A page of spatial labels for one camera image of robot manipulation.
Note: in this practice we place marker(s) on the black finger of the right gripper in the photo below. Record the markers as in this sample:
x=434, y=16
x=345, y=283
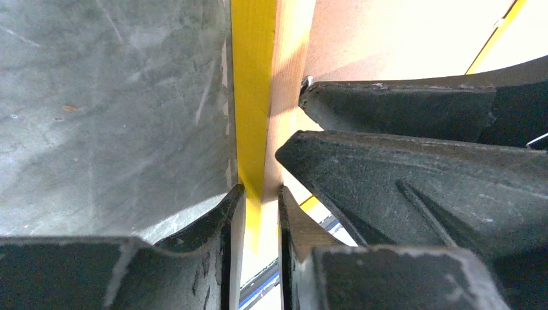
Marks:
x=388, y=189
x=506, y=107

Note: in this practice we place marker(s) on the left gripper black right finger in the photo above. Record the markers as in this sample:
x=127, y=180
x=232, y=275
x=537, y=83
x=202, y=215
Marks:
x=318, y=271

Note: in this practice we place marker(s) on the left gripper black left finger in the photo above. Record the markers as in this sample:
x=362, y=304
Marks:
x=197, y=267

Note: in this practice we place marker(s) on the brown cardboard backing board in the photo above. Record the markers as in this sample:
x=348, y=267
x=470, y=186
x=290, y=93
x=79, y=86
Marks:
x=397, y=40

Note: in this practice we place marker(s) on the yellow wooden picture frame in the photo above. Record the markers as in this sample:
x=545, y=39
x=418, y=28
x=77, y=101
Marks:
x=270, y=43

